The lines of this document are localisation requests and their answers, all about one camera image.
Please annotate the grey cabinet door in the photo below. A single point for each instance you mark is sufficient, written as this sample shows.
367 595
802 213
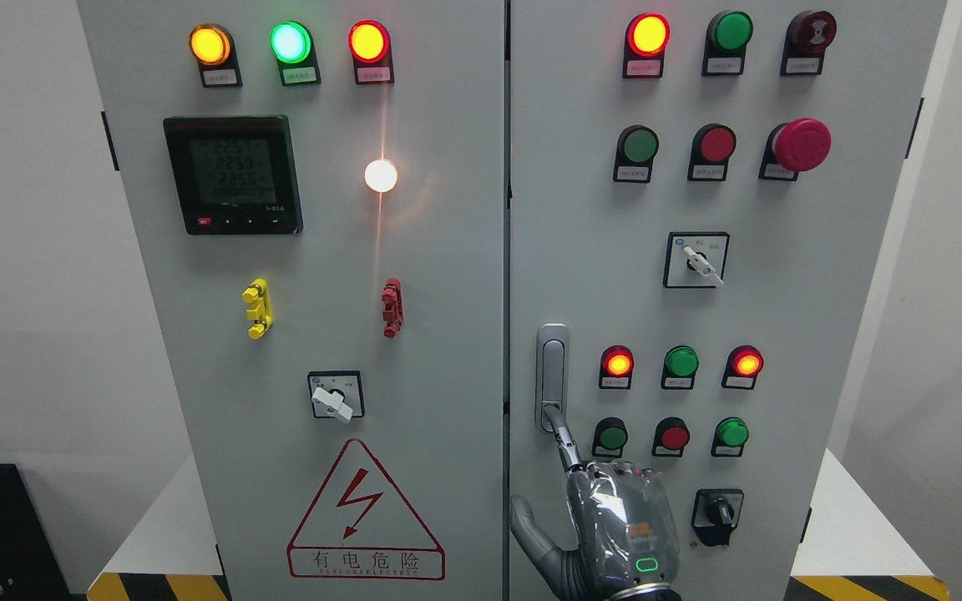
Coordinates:
699 192
434 394

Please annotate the red push button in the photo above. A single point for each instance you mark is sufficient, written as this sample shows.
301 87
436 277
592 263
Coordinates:
711 149
671 436

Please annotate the black rotary knob switch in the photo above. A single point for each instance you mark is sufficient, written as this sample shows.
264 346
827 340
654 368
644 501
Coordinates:
715 514

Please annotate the red electric hazard sign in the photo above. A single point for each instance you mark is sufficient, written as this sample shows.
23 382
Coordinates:
360 525

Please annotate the white indicator light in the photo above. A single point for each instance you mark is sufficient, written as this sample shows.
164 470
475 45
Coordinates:
380 175

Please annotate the black digital power meter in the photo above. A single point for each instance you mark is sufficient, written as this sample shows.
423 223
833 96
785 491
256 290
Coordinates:
235 174

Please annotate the silver door handle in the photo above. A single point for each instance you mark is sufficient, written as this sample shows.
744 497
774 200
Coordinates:
550 382

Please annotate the red push button upper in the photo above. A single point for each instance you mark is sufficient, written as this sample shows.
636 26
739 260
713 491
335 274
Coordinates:
711 149

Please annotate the red indicator light top right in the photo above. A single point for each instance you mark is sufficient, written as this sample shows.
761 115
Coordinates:
646 38

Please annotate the green push button lower right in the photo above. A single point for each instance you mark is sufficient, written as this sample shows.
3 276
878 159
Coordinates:
730 437

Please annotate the red lit indicator right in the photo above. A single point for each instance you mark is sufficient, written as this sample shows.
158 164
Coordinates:
742 368

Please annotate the green push button lower left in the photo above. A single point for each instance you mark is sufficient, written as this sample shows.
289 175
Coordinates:
609 438

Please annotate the yellow indicator light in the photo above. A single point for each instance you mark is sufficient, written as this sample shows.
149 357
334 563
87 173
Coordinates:
214 50

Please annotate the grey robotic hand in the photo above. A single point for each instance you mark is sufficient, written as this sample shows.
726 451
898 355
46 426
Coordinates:
627 543

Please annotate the green indicator middle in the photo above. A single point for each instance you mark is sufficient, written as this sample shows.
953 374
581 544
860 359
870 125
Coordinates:
680 367

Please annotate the red push button lower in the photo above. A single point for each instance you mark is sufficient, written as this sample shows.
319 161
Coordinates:
671 436

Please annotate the red indicator light left door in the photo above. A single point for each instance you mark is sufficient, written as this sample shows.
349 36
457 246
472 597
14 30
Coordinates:
370 46

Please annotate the green push button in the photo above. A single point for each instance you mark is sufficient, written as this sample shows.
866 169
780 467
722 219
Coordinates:
609 438
730 437
637 147

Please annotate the grey left cabinet door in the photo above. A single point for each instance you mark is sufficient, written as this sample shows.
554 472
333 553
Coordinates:
434 394

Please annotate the grey right cabinet door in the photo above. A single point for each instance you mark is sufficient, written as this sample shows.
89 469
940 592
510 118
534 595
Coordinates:
699 192

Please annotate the green lit indicator light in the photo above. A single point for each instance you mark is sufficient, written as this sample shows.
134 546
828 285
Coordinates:
295 51

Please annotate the red lit indicator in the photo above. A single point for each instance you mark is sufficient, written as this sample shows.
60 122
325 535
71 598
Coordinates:
742 368
616 368

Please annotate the red lit indicator left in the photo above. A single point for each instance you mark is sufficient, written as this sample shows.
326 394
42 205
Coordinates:
616 368

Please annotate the yellow terminal connector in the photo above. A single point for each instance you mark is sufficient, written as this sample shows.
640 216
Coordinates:
258 308

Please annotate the upper right selector switch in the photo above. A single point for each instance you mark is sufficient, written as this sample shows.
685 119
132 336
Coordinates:
696 259

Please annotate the dark red buzzer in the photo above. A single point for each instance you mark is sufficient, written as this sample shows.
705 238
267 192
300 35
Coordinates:
808 35

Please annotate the red terminal connector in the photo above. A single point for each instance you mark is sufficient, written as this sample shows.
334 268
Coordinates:
392 307

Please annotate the white platform with hazard stripes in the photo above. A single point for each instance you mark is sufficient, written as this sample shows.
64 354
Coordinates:
850 550

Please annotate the green push button upper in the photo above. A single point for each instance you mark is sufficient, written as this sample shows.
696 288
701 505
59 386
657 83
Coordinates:
637 147

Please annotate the green indicator light top right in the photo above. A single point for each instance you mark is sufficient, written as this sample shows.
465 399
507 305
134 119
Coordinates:
727 35

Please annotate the left door selector switch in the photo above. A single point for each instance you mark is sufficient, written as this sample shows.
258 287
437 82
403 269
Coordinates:
336 395

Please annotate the red emergency stop button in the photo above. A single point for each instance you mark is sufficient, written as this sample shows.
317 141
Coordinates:
795 147

